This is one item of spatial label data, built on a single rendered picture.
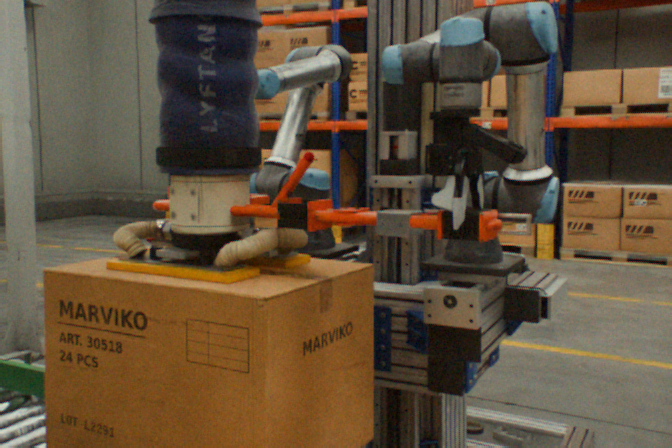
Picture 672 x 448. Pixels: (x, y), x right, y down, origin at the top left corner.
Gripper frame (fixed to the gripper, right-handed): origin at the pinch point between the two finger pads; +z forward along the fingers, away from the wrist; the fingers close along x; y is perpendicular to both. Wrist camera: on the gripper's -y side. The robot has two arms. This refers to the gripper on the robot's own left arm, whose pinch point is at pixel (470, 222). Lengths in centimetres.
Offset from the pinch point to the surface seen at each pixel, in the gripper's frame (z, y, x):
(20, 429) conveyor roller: 65, 135, -7
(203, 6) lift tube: -41, 53, 9
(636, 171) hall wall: 13, 100, -844
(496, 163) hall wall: 3, 271, -832
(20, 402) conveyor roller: 64, 153, -20
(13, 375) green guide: 58, 160, -22
